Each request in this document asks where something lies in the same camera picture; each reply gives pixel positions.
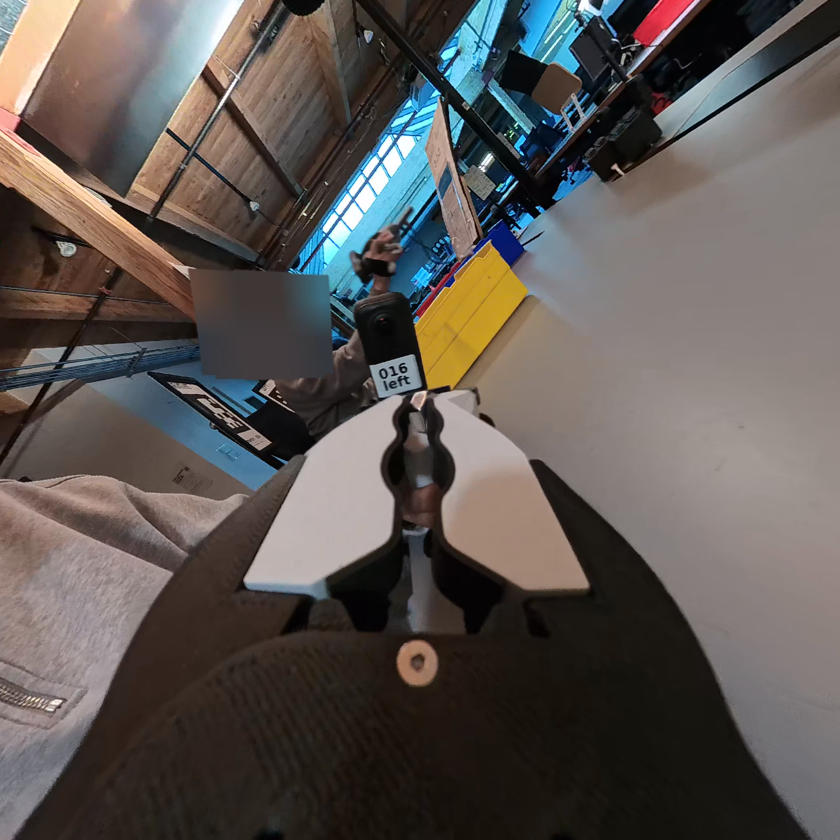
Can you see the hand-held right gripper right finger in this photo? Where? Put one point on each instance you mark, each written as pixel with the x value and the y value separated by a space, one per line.
pixel 505 512

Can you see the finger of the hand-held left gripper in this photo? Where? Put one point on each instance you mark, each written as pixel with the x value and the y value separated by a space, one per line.
pixel 420 400
pixel 463 401

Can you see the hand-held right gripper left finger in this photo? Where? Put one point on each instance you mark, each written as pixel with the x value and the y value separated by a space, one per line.
pixel 328 505

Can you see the grey desk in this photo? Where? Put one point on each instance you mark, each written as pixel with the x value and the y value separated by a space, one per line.
pixel 689 394

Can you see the black devices on desk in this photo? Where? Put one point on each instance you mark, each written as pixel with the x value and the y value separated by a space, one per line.
pixel 623 138

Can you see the person's left hand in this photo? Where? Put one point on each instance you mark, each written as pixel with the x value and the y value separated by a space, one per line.
pixel 423 505

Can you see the small red plastic bin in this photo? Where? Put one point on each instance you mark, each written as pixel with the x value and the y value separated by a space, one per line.
pixel 433 295

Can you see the black office chair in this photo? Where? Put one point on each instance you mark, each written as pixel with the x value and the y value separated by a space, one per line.
pixel 292 436

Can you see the yellow plastic bin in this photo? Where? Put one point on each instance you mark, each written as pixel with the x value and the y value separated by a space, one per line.
pixel 466 315

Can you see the blue plastic bin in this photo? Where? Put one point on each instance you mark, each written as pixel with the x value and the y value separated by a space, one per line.
pixel 508 243

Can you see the black printed sign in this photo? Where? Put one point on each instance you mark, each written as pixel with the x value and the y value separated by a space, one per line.
pixel 210 410

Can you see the tall cardboard sheet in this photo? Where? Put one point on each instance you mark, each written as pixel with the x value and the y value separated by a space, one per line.
pixel 453 177

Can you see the black metal pole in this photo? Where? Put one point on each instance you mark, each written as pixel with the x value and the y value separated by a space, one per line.
pixel 459 108

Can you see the large cardboard box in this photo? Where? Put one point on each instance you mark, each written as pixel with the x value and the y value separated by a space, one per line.
pixel 98 439

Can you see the grey hooded sweatshirt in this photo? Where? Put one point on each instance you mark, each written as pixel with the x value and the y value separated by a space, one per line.
pixel 98 623

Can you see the metal ceiling pipe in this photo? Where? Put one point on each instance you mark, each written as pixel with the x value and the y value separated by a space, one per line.
pixel 216 111

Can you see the large red plastic bin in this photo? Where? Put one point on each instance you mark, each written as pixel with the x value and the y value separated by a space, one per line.
pixel 663 19

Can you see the metal ventilation duct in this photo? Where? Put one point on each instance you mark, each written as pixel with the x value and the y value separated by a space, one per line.
pixel 118 85

